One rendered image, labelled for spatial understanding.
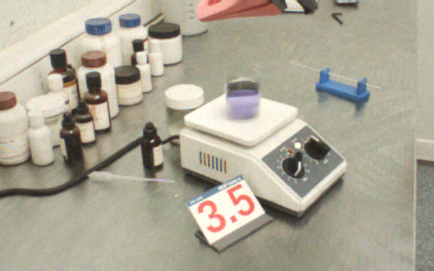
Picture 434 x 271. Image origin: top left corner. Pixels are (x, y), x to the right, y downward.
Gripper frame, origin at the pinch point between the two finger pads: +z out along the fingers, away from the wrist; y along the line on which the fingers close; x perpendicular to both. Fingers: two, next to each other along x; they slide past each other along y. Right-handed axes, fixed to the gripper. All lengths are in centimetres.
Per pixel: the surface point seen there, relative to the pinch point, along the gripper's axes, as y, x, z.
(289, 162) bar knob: -25.4, 6.5, 6.8
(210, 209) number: -18.3, 10.5, 15.7
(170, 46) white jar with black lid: -44, -37, 31
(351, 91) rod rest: -55, -14, 2
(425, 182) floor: -178, -30, 17
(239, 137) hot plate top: -20.6, 2.4, 10.3
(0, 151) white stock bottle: -11.3, -9.6, 43.2
